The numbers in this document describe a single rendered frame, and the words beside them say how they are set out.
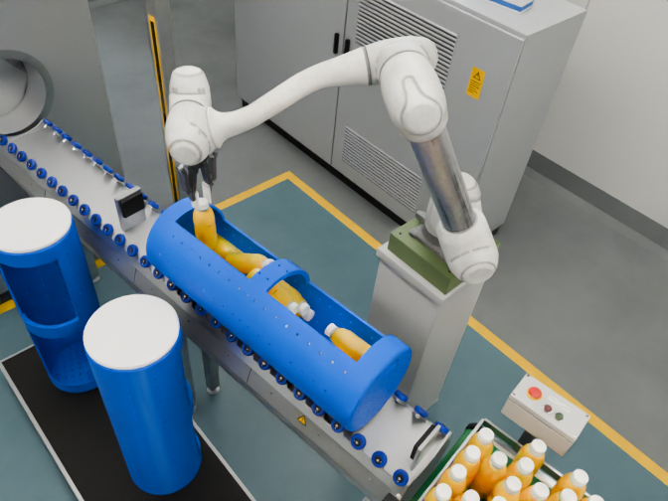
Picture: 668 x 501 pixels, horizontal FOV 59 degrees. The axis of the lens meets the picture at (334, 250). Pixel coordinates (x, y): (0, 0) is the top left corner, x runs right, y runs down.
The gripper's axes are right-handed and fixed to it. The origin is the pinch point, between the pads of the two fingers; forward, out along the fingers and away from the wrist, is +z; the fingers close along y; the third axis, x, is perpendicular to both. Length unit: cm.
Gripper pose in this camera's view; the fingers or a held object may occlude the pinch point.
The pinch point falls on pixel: (201, 196)
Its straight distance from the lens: 183.3
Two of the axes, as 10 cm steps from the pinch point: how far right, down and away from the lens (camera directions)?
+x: 7.5, 5.1, -4.3
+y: -6.6, 4.9, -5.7
